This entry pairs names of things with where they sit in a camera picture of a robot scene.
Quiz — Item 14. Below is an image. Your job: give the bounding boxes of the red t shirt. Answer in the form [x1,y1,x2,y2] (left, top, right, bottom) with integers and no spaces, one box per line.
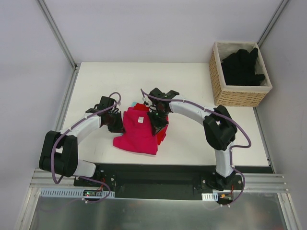
[133,103,168,145]

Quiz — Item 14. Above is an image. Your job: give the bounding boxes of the magenta t shirt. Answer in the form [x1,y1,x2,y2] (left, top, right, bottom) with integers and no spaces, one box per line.
[113,103,158,155]

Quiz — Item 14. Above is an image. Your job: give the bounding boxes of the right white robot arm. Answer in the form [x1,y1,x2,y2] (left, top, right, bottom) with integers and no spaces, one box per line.
[147,88,237,191]

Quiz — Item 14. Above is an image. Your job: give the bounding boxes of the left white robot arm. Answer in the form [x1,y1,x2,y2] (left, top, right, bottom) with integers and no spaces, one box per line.
[39,105,124,186]

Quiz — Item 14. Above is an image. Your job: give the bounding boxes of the wicker basket with liner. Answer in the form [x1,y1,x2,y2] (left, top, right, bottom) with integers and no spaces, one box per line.
[209,41,272,107]

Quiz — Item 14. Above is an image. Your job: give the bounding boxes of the black clothes in basket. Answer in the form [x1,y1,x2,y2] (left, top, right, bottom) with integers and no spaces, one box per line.
[221,48,265,86]

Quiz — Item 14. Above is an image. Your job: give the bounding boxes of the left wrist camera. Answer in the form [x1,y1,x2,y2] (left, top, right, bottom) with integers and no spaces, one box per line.
[97,96,117,110]

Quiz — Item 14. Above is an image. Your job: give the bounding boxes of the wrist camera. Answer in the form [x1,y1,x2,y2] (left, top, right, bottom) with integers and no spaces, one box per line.
[149,88,165,98]
[97,96,117,110]

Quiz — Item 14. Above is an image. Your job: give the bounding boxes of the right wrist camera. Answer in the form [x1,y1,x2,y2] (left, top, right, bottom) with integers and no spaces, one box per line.
[149,88,165,98]

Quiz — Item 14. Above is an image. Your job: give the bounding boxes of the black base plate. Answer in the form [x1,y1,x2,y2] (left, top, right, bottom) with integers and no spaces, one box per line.
[73,163,243,200]

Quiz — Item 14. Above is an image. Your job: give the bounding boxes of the right slotted cable duct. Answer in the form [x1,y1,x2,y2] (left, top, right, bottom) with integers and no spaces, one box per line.
[201,193,233,202]

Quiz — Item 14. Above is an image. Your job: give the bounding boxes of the slotted cable duct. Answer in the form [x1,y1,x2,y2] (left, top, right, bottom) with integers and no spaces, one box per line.
[201,193,233,202]
[40,188,115,199]

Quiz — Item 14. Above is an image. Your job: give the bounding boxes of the left slotted cable duct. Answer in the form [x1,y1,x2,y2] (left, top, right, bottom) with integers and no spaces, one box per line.
[40,188,115,199]

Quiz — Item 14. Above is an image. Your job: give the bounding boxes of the aluminium front rail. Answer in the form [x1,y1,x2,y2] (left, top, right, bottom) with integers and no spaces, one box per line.
[30,170,288,193]

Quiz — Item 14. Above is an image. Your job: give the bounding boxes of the left aluminium frame post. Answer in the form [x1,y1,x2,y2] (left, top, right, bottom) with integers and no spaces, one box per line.
[36,0,77,70]

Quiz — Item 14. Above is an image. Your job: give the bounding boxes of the aluminium frame post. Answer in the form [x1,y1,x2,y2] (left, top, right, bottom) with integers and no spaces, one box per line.
[36,0,77,70]
[257,0,291,47]

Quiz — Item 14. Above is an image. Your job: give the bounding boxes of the right aluminium frame post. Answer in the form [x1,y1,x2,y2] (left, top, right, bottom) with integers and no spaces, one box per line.
[257,0,291,47]

